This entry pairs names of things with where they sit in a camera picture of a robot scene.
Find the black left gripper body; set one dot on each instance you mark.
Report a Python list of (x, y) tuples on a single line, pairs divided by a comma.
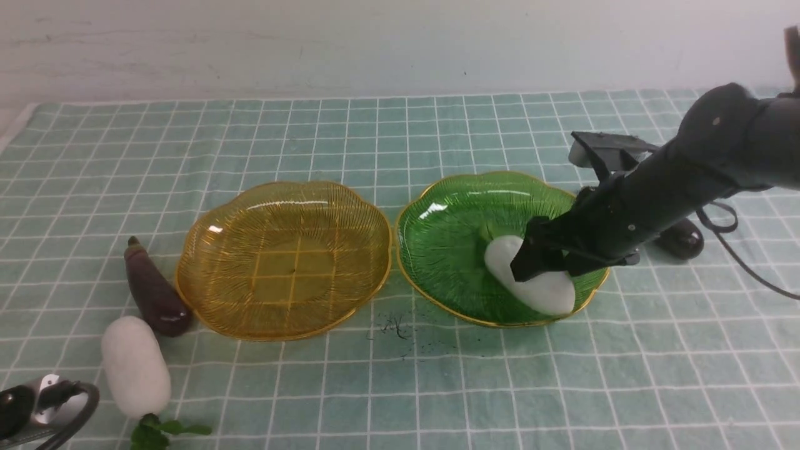
[(17, 405)]

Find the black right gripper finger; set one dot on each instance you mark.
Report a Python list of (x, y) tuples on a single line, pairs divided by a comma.
[(577, 263), (539, 253)]

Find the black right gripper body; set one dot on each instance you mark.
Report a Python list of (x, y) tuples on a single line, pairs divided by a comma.
[(599, 223)]

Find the white radish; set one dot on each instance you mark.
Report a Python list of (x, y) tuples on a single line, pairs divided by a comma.
[(139, 381), (551, 293)]

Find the purple eggplant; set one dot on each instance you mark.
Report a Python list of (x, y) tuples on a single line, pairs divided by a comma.
[(157, 300), (682, 241)]

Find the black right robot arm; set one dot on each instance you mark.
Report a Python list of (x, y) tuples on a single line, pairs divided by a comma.
[(728, 142)]

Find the green plastic plate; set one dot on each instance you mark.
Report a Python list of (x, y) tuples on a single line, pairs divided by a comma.
[(443, 234)]

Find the green checked tablecloth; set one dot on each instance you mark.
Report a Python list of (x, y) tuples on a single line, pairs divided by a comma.
[(667, 356)]

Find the amber plastic plate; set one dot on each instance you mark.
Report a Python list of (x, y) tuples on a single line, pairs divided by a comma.
[(284, 261)]

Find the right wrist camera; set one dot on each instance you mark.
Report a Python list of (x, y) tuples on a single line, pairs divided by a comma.
[(606, 153)]

